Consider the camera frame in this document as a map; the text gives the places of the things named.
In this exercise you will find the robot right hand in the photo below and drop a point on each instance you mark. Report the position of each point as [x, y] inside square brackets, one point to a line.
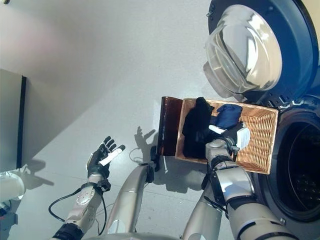
[243, 138]

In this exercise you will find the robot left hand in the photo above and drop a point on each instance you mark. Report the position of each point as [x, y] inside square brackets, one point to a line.
[98, 162]

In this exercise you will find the blue garment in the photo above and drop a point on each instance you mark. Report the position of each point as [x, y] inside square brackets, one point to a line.
[228, 116]

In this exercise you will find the long black garment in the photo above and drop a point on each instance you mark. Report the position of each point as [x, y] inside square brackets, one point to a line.
[195, 132]

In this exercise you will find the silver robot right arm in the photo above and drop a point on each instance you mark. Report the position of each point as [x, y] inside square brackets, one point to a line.
[232, 185]

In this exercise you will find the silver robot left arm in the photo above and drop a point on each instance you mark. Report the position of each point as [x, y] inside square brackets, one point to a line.
[85, 200]

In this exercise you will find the dark grey washing machine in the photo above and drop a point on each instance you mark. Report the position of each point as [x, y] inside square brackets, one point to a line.
[315, 105]

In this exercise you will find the round glass washing machine door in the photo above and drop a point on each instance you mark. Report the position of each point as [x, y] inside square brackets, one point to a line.
[250, 50]

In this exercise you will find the rectangular wicker laundry basket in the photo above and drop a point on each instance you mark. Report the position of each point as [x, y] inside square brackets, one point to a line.
[260, 140]

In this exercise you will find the silver robot left leg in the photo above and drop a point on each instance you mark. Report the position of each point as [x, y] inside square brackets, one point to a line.
[130, 190]

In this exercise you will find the silver robot leg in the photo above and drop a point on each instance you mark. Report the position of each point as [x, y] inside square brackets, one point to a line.
[130, 190]
[202, 217]

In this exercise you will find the silver robot right leg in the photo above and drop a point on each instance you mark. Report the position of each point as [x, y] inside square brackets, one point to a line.
[202, 217]

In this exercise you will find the white rounded object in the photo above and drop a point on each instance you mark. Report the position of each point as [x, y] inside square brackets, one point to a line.
[12, 187]

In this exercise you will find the grey panel with dark edge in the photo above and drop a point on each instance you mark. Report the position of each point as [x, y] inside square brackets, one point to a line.
[10, 120]

